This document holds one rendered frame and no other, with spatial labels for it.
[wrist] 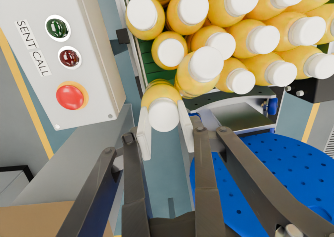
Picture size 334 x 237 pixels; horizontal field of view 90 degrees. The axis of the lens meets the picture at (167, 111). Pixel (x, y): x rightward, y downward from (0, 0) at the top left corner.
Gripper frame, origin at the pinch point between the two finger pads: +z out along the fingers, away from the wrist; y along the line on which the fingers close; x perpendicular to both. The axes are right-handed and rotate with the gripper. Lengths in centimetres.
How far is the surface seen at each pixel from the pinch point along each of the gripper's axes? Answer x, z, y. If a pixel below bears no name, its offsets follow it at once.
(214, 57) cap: 5.7, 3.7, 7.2
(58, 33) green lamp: 11.5, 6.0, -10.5
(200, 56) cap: 6.2, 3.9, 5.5
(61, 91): 4.8, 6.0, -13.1
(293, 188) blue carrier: -17.8, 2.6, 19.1
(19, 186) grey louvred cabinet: -87, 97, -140
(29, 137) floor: -51, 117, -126
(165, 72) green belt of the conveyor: 0.4, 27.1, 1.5
